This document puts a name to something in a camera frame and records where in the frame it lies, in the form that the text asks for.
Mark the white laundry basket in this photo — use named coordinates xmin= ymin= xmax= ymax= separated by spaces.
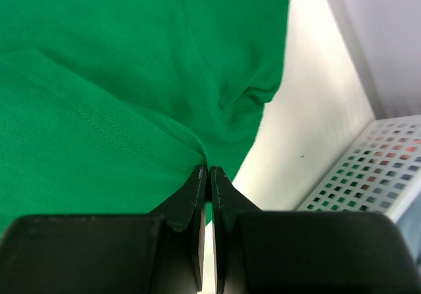
xmin=297 ymin=114 xmax=421 ymax=222

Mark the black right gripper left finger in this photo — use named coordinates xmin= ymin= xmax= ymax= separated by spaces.
xmin=1 ymin=165 xmax=207 ymax=293

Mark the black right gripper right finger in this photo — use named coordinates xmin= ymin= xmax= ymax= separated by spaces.
xmin=210 ymin=166 xmax=420 ymax=293

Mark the green t shirt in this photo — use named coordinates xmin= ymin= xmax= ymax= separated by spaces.
xmin=1 ymin=0 xmax=289 ymax=230

